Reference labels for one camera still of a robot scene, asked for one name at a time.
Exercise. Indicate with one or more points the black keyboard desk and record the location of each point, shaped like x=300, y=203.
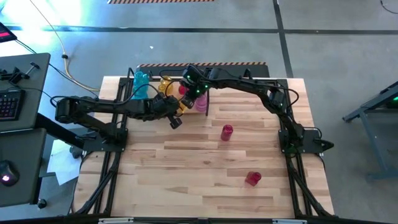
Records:
x=34, y=93

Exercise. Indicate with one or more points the grey metal cart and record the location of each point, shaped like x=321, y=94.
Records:
x=373, y=109

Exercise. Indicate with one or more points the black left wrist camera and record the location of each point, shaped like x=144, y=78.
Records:
x=161, y=101

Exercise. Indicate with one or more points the purple bulbous glass vase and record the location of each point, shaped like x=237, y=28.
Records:
x=204, y=97

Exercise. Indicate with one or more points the red ribbed glass vase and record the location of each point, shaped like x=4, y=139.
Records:
x=253, y=178

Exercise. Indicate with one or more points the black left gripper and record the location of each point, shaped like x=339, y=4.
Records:
x=161, y=114

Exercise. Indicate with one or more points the red and black device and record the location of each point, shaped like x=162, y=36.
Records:
x=6, y=32

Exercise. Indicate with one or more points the silver frame bracket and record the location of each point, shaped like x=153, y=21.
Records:
x=115, y=220

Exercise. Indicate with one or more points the red teardrop glass vase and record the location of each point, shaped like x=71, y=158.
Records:
x=182, y=90

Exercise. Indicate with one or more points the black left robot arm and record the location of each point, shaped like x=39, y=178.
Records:
x=93, y=107

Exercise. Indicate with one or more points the teal embossed glass vase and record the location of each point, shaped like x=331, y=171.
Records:
x=141, y=87
x=140, y=76

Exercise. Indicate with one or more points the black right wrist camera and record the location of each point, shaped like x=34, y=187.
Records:
x=192, y=73

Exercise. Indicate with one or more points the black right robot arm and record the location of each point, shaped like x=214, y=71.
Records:
x=264, y=93

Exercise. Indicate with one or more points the black keyboard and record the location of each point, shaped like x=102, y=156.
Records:
x=11, y=104

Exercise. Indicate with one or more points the red cylindrical glass vase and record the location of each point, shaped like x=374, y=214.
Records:
x=227, y=132

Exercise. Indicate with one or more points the black side desk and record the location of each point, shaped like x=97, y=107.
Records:
x=21, y=149

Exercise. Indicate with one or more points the black computer mouse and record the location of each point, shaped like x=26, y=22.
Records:
x=7, y=174

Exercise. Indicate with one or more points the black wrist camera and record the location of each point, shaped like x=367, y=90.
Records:
x=161, y=101
x=192, y=73

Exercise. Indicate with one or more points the pink ribbed cylindrical glass vase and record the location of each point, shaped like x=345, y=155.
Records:
x=201, y=106

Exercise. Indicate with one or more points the black desk clamp stand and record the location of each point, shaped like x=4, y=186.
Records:
x=14, y=75

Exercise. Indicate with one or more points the white paper sheet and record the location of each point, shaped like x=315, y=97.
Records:
x=62, y=161

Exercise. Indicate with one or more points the black hazard-striped floor mat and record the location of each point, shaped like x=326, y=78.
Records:
x=155, y=1
x=242, y=69

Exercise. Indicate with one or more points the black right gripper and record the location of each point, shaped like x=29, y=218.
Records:
x=199, y=88

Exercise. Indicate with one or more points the black table clamp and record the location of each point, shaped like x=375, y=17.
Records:
x=248, y=73
x=130, y=74

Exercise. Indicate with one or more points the yellow tape tag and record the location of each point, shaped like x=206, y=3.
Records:
x=182, y=109

